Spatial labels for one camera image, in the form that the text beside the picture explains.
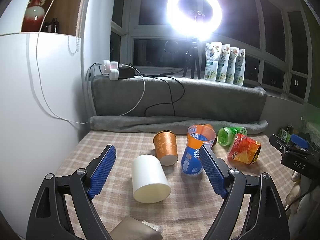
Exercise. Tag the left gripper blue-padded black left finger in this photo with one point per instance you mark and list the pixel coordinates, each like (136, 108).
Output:
(49, 217)

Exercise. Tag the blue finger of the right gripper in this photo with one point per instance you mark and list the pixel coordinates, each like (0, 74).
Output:
(299, 141)

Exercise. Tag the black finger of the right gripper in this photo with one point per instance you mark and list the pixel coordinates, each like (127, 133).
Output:
(290, 147)

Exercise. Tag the blue orange snack cup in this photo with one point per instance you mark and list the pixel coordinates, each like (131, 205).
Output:
(197, 136)

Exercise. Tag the red orange snack cup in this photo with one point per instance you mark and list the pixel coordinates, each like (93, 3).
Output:
(244, 149)

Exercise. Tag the green plastic cup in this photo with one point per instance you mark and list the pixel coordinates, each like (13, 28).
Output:
(226, 135)

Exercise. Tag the gold-rimmed orange cup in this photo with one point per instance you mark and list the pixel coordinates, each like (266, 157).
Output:
(210, 126)

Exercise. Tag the white paper cup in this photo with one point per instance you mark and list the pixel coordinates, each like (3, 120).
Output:
(149, 182)

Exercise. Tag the copper orange paper cup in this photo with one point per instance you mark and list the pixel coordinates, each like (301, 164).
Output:
(166, 147)

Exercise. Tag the green carton box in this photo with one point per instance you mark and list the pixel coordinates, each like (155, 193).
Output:
(286, 132)

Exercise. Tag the white refill pouch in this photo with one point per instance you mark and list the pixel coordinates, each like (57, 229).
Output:
(234, 52)
(213, 53)
(239, 73)
(223, 63)

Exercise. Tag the grey sofa back cushion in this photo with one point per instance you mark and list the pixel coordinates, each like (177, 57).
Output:
(173, 96)

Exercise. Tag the white cabinet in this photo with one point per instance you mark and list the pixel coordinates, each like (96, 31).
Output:
(42, 111)

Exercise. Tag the black tripod stand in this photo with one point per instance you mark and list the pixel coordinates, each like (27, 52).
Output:
(192, 60)

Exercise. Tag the black power brick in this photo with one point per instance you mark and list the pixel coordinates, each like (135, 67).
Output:
(126, 72)

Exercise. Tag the dark glass bottle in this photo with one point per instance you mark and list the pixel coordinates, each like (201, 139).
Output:
(51, 27)

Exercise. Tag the red white vase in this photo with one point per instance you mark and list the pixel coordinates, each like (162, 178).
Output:
(34, 15)

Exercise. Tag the bright ring light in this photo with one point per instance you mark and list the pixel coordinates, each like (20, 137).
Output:
(194, 23)

